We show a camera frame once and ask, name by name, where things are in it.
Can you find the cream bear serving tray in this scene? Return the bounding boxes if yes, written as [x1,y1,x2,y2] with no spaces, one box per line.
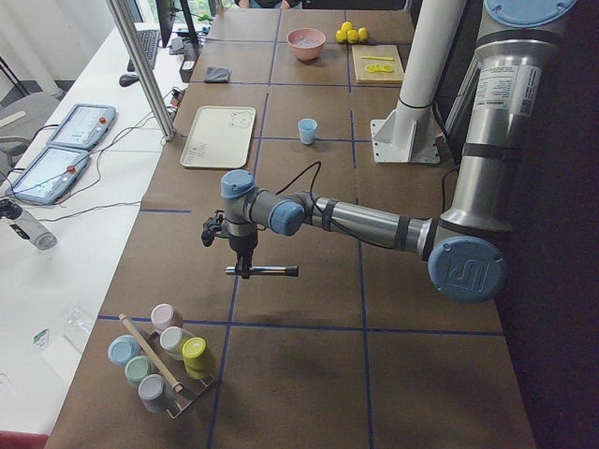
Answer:
[180,106,256,169]

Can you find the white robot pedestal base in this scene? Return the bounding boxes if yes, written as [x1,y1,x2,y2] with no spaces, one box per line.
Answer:
[371,0,466,164]

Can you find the yellow plastic knife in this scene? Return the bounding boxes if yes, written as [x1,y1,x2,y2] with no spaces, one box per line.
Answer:
[359,55,395,62]

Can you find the pink cup on rack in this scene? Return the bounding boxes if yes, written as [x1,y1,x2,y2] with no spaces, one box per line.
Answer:
[151,303,183,334]

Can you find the yellow lemon right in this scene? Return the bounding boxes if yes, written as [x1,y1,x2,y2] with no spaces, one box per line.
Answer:
[335,29,348,43]

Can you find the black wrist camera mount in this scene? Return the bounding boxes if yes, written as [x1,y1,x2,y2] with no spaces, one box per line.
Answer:
[201,210,230,247]

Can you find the upper teach pendant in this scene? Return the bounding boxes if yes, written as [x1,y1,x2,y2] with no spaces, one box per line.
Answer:
[47,104,117,151]

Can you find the lower teach pendant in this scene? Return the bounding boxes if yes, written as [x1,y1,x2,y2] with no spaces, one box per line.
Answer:
[6,145,90,205]

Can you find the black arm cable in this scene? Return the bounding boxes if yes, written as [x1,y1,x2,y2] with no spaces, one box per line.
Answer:
[275,160,361,235]

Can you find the black computer monitor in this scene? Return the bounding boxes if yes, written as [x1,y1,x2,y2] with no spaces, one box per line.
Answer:
[156,0,202,57]

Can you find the blue cup on rack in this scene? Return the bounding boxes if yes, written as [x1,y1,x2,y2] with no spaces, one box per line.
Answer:
[108,335,141,366]

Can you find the grey folded cloth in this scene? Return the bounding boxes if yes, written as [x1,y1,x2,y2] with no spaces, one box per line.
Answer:
[204,66,232,83]

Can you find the teach pendant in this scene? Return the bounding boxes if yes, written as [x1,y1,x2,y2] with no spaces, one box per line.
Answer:
[6,145,90,205]
[47,104,117,151]

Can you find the black power box with label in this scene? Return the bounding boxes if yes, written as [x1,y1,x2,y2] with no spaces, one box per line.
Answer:
[179,60,196,83]

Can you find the black keyboard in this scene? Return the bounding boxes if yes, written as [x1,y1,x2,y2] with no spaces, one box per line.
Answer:
[137,29,160,69]

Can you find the aluminium frame post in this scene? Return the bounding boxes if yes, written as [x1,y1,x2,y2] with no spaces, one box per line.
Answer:
[107,0,176,141]

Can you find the yellow lemon slices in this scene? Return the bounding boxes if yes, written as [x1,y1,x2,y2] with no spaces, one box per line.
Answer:
[365,64,395,74]

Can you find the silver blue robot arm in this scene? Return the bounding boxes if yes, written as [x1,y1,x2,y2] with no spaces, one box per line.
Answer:
[202,1,573,303]

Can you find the cup rack with handle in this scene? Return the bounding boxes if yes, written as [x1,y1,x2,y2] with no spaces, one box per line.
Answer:
[119,313,215,419]

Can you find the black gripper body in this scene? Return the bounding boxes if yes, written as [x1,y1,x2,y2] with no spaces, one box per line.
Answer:
[229,234,258,258]

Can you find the light blue paper cup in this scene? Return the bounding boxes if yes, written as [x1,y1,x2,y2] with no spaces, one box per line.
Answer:
[298,118,318,145]

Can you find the wooden cutting board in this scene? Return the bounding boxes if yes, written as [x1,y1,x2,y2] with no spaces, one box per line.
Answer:
[352,45,404,84]

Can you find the yellow lemon left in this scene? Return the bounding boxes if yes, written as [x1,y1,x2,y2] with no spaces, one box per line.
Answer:
[358,27,370,42]

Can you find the black computer mouse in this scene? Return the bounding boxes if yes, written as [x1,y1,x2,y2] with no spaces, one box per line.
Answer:
[119,73,139,87]

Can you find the black orange connector block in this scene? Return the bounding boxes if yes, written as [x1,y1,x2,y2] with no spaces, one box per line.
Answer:
[170,87,184,108]

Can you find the pink bowl of ice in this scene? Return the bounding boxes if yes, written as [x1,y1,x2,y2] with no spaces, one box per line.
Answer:
[286,28,327,62]

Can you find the yellow lemon middle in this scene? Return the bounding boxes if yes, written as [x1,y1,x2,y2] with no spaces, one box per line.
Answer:
[346,29,359,45]

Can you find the steel muddler with black tip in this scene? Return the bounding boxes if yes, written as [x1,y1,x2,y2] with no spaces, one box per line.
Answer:
[225,266,299,279]

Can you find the grey cup on rack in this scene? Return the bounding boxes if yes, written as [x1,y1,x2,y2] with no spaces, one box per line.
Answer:
[138,374,175,413]

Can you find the green cup on rack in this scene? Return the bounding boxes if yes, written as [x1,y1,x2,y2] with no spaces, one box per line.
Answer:
[124,355,158,388]

